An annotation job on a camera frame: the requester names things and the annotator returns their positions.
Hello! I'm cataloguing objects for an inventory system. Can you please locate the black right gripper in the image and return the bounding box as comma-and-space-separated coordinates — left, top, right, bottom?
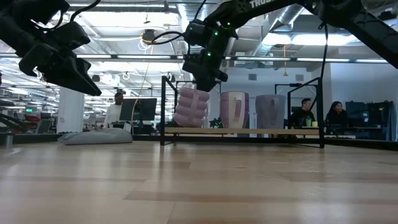
182, 55, 229, 93

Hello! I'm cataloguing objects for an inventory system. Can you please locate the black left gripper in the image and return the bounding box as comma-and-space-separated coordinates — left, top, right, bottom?
18, 41, 103, 97

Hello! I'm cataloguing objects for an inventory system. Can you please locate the pink ribbed mug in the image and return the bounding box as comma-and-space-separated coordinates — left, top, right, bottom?
172, 86, 211, 128

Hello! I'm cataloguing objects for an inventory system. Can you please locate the purple mug with white handle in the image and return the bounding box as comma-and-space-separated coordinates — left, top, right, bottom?
219, 90, 250, 129

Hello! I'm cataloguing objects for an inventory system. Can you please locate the grey mug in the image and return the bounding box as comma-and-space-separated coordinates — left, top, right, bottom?
255, 93, 287, 130

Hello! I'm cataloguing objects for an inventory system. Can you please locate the white pillar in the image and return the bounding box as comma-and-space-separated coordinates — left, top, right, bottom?
57, 86, 86, 134

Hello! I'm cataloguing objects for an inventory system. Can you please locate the person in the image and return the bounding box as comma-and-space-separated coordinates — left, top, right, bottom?
103, 91, 125, 129
290, 97, 317, 129
324, 100, 349, 135

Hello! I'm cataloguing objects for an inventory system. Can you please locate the long ceiling light bar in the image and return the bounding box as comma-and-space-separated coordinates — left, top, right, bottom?
0, 53, 398, 64

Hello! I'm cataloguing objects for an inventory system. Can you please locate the folded grey cloth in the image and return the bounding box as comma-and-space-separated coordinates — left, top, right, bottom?
57, 128, 134, 146

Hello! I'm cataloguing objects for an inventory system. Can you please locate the black background monitor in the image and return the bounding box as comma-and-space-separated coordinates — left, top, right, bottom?
119, 97, 158, 135

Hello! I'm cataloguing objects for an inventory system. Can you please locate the dark background cabinet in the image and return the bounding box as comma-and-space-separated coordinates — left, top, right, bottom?
345, 100, 394, 141

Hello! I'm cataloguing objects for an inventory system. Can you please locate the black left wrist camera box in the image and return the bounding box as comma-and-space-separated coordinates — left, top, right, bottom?
46, 21, 91, 51

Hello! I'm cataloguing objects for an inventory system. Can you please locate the black frame wooden shelf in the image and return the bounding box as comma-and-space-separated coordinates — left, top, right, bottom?
160, 75, 325, 149

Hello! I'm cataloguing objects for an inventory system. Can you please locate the yellow hanging ceiling cable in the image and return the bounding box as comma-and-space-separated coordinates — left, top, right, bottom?
130, 28, 168, 126

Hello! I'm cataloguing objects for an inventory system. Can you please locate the black left wrist camera cable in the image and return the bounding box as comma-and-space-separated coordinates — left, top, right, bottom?
69, 0, 102, 23

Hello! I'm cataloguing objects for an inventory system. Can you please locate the black ceiling camera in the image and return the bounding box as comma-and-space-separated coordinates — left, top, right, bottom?
141, 28, 157, 45

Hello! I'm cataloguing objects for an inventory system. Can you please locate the yellow hanging cord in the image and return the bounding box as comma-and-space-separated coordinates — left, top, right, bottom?
282, 44, 288, 77

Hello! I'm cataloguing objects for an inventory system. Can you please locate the small grey metal post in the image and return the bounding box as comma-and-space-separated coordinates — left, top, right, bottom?
4, 131, 14, 149

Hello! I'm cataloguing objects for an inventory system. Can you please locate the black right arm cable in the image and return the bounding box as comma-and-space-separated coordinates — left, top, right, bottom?
317, 22, 330, 82

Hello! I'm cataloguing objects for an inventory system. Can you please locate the black metal rig frame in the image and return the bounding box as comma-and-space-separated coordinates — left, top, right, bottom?
0, 133, 398, 152

